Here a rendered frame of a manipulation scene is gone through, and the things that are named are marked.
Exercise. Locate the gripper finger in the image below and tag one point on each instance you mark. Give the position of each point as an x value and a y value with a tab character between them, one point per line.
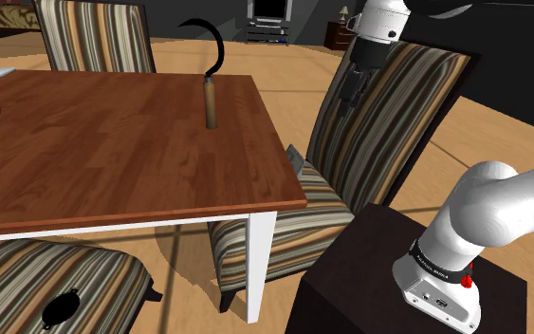
360	90
347	90

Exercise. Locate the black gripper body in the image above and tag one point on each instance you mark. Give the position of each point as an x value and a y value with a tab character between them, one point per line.
369	53

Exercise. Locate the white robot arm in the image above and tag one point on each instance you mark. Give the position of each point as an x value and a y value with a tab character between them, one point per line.
488	208

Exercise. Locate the dark nightstand with lamp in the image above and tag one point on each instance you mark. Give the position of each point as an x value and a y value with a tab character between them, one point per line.
338	36

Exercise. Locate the striped upholstered chair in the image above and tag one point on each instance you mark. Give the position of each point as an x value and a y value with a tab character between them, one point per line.
26	273
377	139
95	37

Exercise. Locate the grey television stand with television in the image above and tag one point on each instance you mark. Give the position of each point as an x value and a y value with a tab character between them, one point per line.
269	27

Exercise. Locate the dark robot stand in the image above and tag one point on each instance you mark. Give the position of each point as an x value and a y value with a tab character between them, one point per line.
354	277

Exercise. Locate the wooden table with white legs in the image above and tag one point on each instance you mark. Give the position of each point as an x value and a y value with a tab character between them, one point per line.
109	152

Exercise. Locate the pale grey flat object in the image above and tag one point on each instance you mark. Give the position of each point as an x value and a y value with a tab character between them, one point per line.
1	72

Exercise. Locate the small black pot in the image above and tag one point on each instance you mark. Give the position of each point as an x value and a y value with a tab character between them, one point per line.
61	309

